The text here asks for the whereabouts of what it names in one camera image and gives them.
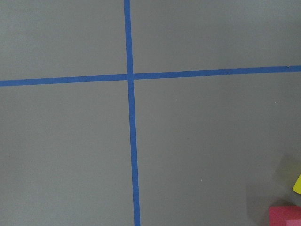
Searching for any red cube block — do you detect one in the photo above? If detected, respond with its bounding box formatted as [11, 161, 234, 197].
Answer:
[269, 206, 301, 226]

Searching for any yellow cube block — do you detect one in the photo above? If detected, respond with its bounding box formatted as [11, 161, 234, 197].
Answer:
[292, 174, 301, 194]

